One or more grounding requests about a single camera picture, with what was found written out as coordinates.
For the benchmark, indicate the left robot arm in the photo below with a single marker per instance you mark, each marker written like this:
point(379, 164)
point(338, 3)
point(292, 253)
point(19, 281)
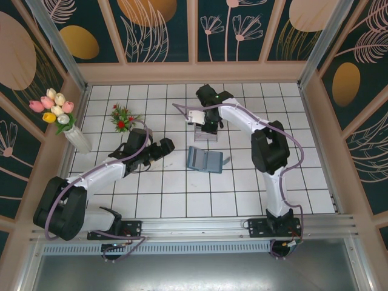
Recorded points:
point(100, 173)

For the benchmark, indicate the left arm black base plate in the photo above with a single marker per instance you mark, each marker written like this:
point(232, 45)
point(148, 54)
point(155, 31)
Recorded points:
point(133, 228)

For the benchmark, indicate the aluminium mounting rail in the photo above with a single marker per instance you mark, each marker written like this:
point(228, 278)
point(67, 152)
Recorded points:
point(194, 225)

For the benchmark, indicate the white ribbed vase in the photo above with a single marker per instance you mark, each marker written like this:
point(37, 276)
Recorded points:
point(77, 138)

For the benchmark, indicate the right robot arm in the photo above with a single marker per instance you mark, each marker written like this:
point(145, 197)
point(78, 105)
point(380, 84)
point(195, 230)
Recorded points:
point(274, 194)

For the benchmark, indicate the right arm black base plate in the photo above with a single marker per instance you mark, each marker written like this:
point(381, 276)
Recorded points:
point(257, 227)

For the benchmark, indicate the aluminium frame post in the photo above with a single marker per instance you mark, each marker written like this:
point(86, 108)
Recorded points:
point(321, 42)
point(60, 45)

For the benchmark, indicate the small potted red flowers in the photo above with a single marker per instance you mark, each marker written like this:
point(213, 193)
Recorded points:
point(121, 122)

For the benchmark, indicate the blue-grey box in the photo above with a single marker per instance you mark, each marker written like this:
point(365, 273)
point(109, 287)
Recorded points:
point(209, 162)

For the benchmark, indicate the pastel tulip bouquet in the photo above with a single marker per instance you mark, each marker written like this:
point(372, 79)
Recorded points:
point(56, 106)

